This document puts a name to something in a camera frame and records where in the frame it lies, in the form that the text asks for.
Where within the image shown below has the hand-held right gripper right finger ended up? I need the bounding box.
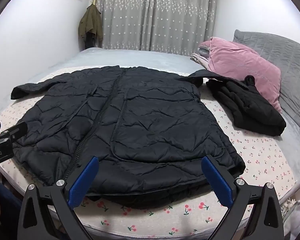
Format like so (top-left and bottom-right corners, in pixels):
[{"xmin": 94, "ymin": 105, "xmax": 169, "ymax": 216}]
[{"xmin": 201, "ymin": 155, "xmax": 284, "ymax": 240}]

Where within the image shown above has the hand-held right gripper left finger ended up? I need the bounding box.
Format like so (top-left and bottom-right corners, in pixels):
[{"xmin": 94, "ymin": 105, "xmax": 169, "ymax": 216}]
[{"xmin": 17, "ymin": 156, "xmax": 100, "ymax": 240}]

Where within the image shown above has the black quilted jacket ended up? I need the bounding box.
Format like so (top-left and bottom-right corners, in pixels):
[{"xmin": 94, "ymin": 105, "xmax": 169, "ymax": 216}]
[{"xmin": 10, "ymin": 65, "xmax": 250, "ymax": 209}]

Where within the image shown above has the cherry print bed mat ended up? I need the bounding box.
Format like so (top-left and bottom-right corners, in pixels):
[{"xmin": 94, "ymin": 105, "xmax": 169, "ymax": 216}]
[{"xmin": 0, "ymin": 66, "xmax": 297, "ymax": 233}]

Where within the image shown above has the folded black garment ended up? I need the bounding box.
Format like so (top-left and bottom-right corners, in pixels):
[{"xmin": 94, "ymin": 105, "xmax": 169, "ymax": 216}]
[{"xmin": 205, "ymin": 75, "xmax": 287, "ymax": 137}]

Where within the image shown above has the pink velvet pillow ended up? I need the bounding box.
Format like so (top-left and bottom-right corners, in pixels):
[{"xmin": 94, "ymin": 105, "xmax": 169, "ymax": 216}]
[{"xmin": 206, "ymin": 37, "xmax": 282, "ymax": 113}]

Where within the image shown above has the folded blankets stack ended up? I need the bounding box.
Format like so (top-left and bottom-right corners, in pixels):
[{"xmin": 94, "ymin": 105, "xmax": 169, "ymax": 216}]
[{"xmin": 190, "ymin": 40, "xmax": 213, "ymax": 64}]

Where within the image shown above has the hanging olive green jacket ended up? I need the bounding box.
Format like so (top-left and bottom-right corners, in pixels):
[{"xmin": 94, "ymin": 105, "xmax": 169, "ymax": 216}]
[{"xmin": 79, "ymin": 4, "xmax": 103, "ymax": 49}]

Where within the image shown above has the grey bed sheet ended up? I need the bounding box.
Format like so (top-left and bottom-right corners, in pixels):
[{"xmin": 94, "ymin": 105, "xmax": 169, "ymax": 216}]
[{"xmin": 0, "ymin": 46, "xmax": 300, "ymax": 205}]

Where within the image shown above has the grey quilted pillow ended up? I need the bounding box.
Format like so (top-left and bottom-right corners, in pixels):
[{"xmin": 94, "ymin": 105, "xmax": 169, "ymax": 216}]
[{"xmin": 232, "ymin": 29, "xmax": 300, "ymax": 140}]

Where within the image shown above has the grey star-patterned curtain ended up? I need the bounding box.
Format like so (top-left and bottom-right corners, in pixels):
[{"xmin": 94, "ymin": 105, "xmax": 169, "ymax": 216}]
[{"xmin": 94, "ymin": 0, "xmax": 217, "ymax": 55}]

